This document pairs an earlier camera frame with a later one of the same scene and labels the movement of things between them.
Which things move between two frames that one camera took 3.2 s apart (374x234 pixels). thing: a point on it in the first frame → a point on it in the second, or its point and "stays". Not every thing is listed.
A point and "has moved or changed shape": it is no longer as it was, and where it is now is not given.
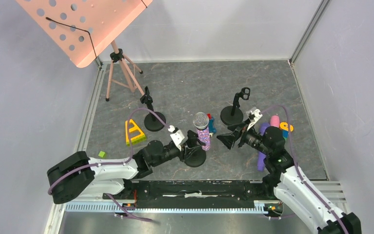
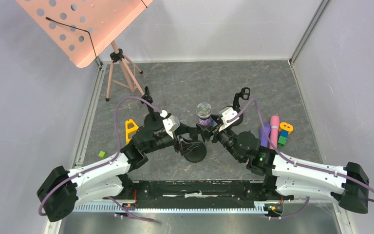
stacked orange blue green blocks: x=284 y=126 stays
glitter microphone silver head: x=201 y=122 has moved or changed shape
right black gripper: x=228 y=139 → x=206 y=134
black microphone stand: x=152 y=121 stays
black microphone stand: x=233 y=114 stays
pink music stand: x=83 y=29 stays
